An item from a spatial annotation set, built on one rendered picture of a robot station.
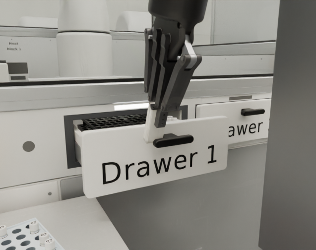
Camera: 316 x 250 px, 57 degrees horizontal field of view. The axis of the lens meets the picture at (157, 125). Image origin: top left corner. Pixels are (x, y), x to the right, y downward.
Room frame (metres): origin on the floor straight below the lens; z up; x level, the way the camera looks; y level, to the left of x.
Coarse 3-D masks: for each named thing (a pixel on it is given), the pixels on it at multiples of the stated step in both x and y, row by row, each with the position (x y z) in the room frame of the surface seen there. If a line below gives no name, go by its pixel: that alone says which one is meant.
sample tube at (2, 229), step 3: (3, 225) 0.37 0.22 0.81; (0, 228) 0.36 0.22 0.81; (3, 228) 0.36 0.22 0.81; (0, 231) 0.36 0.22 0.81; (3, 231) 0.36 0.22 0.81; (6, 231) 0.36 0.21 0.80; (0, 234) 0.36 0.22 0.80; (3, 234) 0.36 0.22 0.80; (0, 237) 0.36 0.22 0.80; (3, 237) 0.36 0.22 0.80
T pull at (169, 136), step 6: (162, 138) 0.46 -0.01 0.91; (168, 138) 0.46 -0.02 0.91; (174, 138) 0.46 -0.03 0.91; (180, 138) 0.46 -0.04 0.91; (186, 138) 0.47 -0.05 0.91; (192, 138) 0.48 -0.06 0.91; (156, 144) 0.44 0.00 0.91; (162, 144) 0.45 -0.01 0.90; (168, 144) 0.45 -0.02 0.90; (174, 144) 0.46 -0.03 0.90; (180, 144) 0.47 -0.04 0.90
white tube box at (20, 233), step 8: (16, 224) 0.39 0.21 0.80; (24, 224) 0.39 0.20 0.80; (40, 224) 0.39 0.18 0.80; (8, 232) 0.37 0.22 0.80; (16, 232) 0.38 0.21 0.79; (24, 232) 0.37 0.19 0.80; (40, 232) 0.37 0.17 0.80; (48, 232) 0.37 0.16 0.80; (0, 240) 0.35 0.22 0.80; (8, 240) 0.36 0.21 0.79; (16, 240) 0.35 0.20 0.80; (24, 240) 0.35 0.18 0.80; (32, 240) 0.35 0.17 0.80; (56, 240) 0.35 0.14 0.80; (0, 248) 0.34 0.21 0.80; (8, 248) 0.34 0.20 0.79; (16, 248) 0.34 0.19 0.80; (24, 248) 0.34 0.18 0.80; (32, 248) 0.34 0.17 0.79; (40, 248) 0.34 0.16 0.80; (56, 248) 0.34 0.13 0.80
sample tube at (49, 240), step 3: (48, 240) 0.33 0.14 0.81; (51, 240) 0.33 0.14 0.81; (54, 240) 0.33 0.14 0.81; (45, 243) 0.33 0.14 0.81; (48, 243) 0.33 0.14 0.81; (51, 243) 0.33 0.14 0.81; (54, 243) 0.33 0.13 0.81; (45, 246) 0.33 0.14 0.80; (48, 246) 0.33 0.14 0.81; (51, 246) 0.33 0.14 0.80; (54, 246) 0.33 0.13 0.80; (45, 249) 0.33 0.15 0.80; (48, 249) 0.33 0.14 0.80; (51, 249) 0.33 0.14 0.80; (54, 249) 0.33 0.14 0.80
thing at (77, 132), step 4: (76, 120) 0.77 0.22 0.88; (80, 120) 0.77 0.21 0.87; (76, 124) 0.77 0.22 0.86; (80, 124) 0.77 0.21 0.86; (76, 128) 0.60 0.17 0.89; (76, 132) 0.56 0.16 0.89; (80, 132) 0.56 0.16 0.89; (76, 136) 0.56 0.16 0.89; (76, 140) 0.56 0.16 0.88; (76, 144) 0.55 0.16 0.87; (76, 148) 0.56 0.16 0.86; (80, 148) 0.52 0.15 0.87; (76, 152) 0.56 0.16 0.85; (80, 152) 0.52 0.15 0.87; (76, 156) 0.56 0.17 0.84; (80, 156) 0.53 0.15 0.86; (80, 160) 0.53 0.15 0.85; (80, 164) 0.53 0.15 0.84
